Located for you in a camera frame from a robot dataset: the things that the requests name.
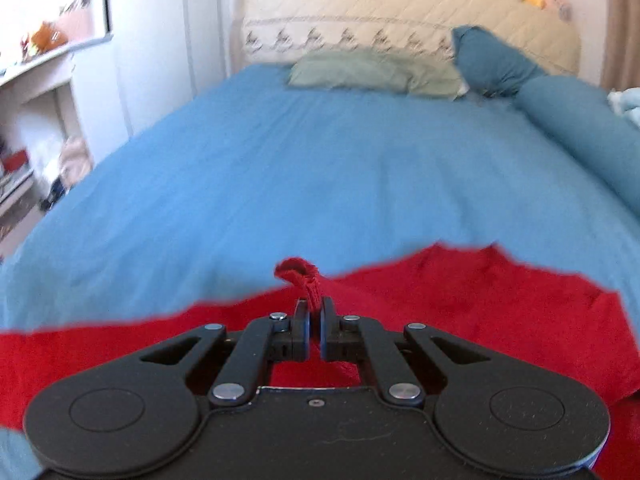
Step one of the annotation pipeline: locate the red long-sleeve shirt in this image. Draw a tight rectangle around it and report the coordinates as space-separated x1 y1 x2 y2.
1 244 639 479

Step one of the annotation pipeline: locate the blue bed sheet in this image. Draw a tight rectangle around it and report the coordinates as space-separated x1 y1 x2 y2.
0 62 640 480

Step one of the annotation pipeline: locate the teal folded duvet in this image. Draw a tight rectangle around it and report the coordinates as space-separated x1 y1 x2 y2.
514 76 639 220

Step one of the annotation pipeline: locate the light blue blanket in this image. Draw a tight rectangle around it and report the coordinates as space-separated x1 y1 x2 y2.
608 88 640 128

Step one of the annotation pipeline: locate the dark teal pillow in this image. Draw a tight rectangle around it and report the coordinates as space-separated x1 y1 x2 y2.
451 26 547 96

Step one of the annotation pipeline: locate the green pillow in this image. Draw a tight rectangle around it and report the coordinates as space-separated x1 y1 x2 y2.
288 49 469 100

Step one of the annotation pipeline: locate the orange toy on shelf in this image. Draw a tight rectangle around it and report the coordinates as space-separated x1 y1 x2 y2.
29 22 70 54

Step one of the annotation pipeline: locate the white wardrobe with grey band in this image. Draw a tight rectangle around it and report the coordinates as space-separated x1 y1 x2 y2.
105 0 226 136

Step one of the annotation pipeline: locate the white shelf unit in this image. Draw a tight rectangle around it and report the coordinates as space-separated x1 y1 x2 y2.
0 0 132 261

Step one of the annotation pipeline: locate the cream quilted headboard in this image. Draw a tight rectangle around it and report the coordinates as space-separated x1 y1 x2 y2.
230 0 582 75

